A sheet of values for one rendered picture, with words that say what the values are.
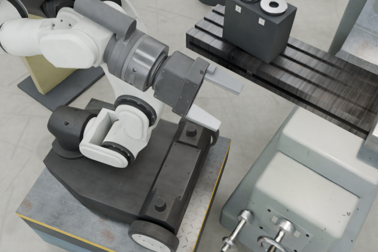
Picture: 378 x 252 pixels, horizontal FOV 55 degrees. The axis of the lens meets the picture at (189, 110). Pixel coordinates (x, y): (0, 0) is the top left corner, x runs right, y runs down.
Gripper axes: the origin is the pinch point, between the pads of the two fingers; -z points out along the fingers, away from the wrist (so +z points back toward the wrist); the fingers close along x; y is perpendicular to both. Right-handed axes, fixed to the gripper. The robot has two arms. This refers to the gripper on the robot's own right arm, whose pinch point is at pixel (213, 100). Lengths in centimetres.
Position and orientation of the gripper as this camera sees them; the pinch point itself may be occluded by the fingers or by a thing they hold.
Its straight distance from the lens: 60.9
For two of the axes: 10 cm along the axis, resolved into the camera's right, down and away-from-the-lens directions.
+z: -8.7, -4.9, 0.5
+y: 4.1, -6.6, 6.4
